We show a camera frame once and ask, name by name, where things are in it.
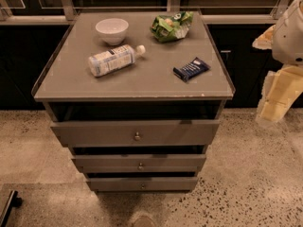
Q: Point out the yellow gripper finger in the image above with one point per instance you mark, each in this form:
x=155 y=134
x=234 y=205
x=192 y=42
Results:
x=264 y=41
x=279 y=92

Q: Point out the grey middle drawer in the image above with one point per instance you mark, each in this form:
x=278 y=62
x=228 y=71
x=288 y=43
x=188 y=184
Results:
x=132 y=163

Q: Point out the green chip bag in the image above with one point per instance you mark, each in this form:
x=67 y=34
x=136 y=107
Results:
x=171 y=28

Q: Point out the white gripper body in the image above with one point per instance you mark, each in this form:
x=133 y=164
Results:
x=289 y=38

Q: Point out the grey top drawer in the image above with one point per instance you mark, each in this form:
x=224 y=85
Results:
x=135 y=133

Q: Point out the grey drawer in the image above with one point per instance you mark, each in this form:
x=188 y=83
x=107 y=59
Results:
x=143 y=184
x=135 y=133
x=132 y=163

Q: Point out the metal railing frame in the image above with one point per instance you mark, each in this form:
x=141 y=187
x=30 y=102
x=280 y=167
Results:
x=56 y=12

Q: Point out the grey drawer cabinet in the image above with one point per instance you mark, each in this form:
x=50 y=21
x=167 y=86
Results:
x=146 y=90

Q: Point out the clear plastic water bottle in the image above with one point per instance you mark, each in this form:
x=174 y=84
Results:
x=114 y=59

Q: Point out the white ceramic bowl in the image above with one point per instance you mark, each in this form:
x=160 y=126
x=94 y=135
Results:
x=112 y=31

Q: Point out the dark blue snack packet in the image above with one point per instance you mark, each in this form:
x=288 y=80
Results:
x=191 y=70

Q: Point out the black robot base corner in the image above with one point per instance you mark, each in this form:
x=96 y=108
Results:
x=13 y=201

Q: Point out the grey bottom drawer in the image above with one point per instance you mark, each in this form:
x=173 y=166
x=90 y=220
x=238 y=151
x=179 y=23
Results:
x=143 y=184

